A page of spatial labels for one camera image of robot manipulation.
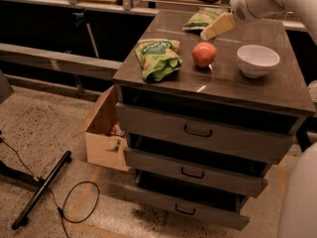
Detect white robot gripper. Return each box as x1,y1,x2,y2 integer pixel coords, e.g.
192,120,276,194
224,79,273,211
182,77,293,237
200,0,274,41

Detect red apple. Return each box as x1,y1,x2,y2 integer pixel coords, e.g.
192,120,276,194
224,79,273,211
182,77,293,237
192,42,217,67

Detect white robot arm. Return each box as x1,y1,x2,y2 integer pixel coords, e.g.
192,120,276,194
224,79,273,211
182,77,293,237
228,0,317,238

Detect white ceramic bowl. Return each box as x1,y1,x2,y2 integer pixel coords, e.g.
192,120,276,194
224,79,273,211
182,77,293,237
237,45,280,78

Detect green chip bag back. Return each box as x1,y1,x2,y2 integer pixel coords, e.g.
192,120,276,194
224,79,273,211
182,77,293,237
182,7,223,31

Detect green chip bag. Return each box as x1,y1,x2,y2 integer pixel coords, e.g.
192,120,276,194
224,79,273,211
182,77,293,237
135,39,182,81
182,7,223,31

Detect green chip bag front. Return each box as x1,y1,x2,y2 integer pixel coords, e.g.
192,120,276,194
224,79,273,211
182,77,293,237
135,39,182,81

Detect grey drawer cabinet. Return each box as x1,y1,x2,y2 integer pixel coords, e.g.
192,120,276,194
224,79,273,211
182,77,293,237
112,9,317,231

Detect top grey drawer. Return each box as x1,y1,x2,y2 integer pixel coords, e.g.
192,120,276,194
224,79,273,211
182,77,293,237
116,102,294,164

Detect grey drawer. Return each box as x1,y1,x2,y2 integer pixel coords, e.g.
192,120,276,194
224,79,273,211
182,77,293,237
125,185,250,230
124,147,268,198
116,102,294,164

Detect middle grey drawer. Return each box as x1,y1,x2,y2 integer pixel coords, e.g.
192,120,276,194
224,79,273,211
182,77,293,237
124,147,268,198

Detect cardboard box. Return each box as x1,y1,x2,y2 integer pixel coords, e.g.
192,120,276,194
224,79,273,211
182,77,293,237
72,86,129,172

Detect bottom grey drawer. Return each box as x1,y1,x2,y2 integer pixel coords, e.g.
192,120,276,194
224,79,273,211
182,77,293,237
125,185,250,230

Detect grey metal railing beam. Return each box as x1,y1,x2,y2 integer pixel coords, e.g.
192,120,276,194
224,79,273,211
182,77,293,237
0,43,121,80

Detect black stand leg bar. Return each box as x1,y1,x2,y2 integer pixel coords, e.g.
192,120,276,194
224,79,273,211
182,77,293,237
11,151,71,230

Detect black floor cable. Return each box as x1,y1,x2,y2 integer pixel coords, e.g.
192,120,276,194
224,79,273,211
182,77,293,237
0,136,101,238

